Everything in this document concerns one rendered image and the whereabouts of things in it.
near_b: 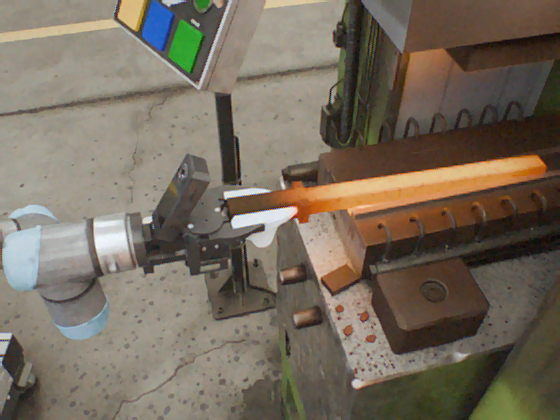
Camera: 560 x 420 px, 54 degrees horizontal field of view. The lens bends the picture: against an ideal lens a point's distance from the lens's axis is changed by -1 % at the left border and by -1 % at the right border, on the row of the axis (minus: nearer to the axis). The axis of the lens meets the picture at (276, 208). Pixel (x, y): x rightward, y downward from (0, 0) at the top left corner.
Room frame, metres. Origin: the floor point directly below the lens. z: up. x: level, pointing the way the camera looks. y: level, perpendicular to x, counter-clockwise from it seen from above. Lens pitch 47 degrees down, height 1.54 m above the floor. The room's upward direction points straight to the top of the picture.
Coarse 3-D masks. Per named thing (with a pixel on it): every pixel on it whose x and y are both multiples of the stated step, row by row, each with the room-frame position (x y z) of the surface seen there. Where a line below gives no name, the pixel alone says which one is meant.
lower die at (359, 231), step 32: (480, 128) 0.70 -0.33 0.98; (512, 128) 0.70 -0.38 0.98; (544, 128) 0.70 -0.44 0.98; (320, 160) 0.63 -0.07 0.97; (352, 160) 0.62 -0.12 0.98; (384, 160) 0.61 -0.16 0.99; (416, 160) 0.61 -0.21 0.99; (448, 160) 0.61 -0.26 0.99; (480, 160) 0.61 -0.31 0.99; (448, 192) 0.54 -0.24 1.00; (480, 192) 0.54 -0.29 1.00; (512, 192) 0.54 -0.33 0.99; (544, 192) 0.54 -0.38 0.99; (352, 224) 0.50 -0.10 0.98; (416, 224) 0.48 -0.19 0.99; (448, 224) 0.48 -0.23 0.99; (480, 224) 0.49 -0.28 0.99; (352, 256) 0.48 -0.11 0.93
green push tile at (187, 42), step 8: (184, 24) 0.93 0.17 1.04; (176, 32) 0.93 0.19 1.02; (184, 32) 0.92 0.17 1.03; (192, 32) 0.91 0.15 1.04; (200, 32) 0.90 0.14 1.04; (176, 40) 0.92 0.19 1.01; (184, 40) 0.91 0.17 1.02; (192, 40) 0.90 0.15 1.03; (200, 40) 0.88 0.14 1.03; (176, 48) 0.91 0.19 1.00; (184, 48) 0.90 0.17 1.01; (192, 48) 0.89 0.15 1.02; (200, 48) 0.88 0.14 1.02; (168, 56) 0.92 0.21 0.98; (176, 56) 0.90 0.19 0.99; (184, 56) 0.89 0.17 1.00; (192, 56) 0.88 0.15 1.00; (184, 64) 0.88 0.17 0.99; (192, 64) 0.87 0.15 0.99; (192, 72) 0.87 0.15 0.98
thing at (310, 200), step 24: (456, 168) 0.57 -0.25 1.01; (480, 168) 0.57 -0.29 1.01; (504, 168) 0.57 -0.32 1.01; (528, 168) 0.58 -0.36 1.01; (264, 192) 0.51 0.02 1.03; (288, 192) 0.51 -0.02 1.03; (312, 192) 0.51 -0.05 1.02; (336, 192) 0.51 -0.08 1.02; (360, 192) 0.52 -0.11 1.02; (384, 192) 0.52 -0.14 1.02; (408, 192) 0.53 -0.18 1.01; (432, 192) 0.54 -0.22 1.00
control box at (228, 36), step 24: (120, 0) 1.10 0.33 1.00; (192, 0) 0.95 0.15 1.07; (240, 0) 0.90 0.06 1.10; (264, 0) 0.94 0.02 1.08; (120, 24) 1.07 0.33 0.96; (144, 24) 1.02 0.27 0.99; (192, 24) 0.93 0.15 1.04; (216, 24) 0.89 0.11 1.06; (240, 24) 0.90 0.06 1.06; (168, 48) 0.94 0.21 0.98; (216, 48) 0.87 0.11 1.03; (240, 48) 0.90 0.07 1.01; (216, 72) 0.86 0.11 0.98
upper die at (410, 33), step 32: (384, 0) 0.50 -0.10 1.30; (416, 0) 0.45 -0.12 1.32; (448, 0) 0.46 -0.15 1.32; (480, 0) 0.46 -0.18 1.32; (512, 0) 0.47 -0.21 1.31; (544, 0) 0.48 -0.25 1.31; (416, 32) 0.45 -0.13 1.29; (448, 32) 0.46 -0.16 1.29; (480, 32) 0.47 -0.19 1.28; (512, 32) 0.48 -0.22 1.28; (544, 32) 0.48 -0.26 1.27
